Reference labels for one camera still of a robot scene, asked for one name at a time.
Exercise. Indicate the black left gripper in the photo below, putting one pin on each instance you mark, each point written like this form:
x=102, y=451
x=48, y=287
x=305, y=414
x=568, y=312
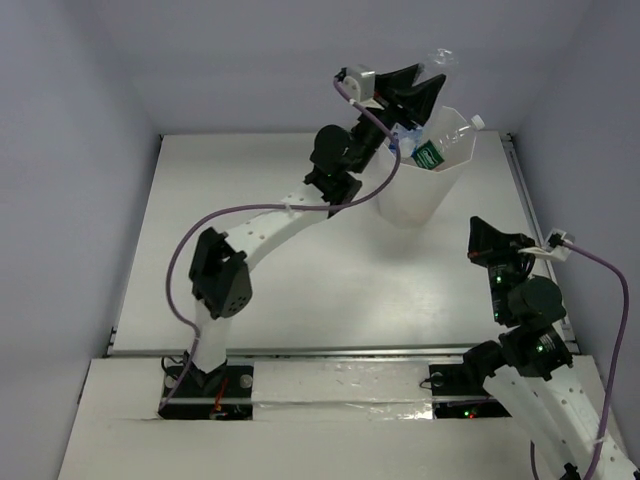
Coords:
x=392, y=100

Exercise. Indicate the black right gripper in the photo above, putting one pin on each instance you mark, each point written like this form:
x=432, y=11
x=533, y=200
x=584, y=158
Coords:
x=485, y=242

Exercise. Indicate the clear bottle blue label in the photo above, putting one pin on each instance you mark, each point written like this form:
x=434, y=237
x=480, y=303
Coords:
x=407, y=139

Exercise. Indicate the clear unlabelled plastic bottle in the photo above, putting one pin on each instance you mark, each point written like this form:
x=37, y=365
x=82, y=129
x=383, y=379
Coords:
x=439, y=61

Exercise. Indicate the clear bottle green label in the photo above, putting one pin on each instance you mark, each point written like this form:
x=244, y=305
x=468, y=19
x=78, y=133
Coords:
x=448, y=145

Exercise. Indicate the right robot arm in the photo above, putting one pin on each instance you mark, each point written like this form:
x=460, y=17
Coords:
x=529, y=369

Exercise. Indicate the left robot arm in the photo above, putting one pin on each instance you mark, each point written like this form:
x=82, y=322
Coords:
x=222, y=261

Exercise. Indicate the white octagonal plastic bin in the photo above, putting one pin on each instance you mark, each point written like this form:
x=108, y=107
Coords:
x=414, y=194

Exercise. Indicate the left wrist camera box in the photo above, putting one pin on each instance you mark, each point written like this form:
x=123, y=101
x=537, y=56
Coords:
x=358, y=82

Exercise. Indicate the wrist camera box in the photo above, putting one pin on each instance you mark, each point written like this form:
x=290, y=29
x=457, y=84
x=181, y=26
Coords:
x=358, y=82
x=555, y=248

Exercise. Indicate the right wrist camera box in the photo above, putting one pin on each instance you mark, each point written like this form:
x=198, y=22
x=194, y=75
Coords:
x=555, y=248

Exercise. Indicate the aluminium right side rail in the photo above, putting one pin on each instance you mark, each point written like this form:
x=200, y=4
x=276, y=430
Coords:
x=563, y=326

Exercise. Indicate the aluminium rail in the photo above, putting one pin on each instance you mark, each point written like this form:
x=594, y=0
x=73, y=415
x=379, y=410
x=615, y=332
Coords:
x=446, y=351
x=563, y=326

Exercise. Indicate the aluminium front rail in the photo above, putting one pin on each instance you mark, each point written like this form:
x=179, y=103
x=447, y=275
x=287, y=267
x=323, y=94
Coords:
x=446, y=351

